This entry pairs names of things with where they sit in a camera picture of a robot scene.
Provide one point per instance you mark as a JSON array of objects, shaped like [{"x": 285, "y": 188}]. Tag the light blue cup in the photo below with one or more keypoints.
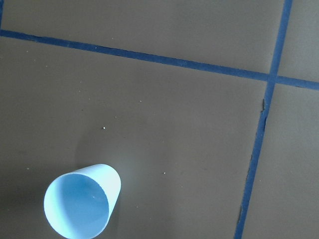
[{"x": 79, "y": 204}]

